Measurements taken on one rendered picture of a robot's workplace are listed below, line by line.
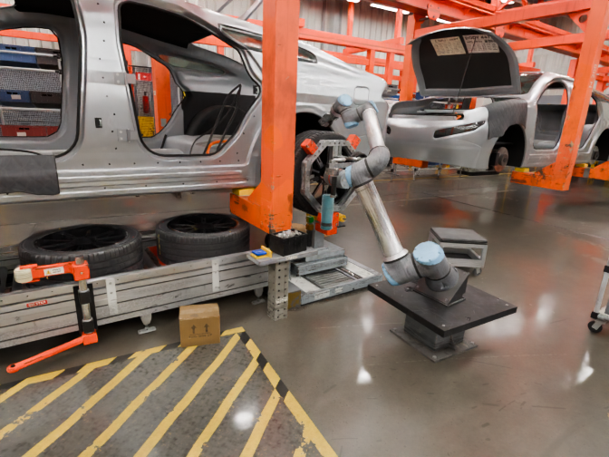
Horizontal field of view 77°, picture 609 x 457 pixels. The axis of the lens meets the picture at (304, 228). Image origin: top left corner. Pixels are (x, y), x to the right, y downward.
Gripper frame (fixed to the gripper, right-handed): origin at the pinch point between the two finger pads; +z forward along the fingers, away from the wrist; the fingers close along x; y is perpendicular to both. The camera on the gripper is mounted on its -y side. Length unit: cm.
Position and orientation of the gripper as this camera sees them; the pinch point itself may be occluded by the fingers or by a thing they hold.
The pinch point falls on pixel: (323, 125)
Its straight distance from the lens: 292.4
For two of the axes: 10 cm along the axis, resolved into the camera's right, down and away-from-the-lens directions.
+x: -6.1, -7.9, -0.5
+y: 7.3, -5.8, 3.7
